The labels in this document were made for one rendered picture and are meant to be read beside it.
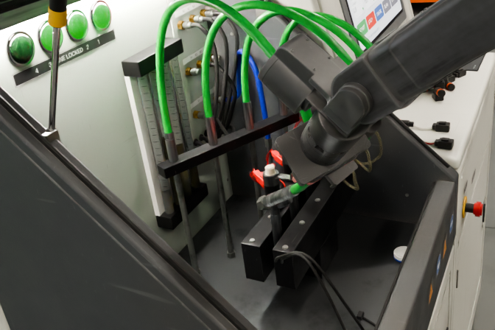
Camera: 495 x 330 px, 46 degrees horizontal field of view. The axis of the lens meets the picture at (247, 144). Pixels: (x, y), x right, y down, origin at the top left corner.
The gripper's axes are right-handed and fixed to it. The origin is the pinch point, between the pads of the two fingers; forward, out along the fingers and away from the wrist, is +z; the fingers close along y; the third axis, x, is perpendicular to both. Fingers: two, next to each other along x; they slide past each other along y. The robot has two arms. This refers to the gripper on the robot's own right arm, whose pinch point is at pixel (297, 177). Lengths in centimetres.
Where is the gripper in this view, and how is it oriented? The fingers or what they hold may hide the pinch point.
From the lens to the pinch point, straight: 97.5
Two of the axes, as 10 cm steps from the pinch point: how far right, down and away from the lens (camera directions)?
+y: -6.4, -7.6, 1.5
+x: -6.5, 4.2, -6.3
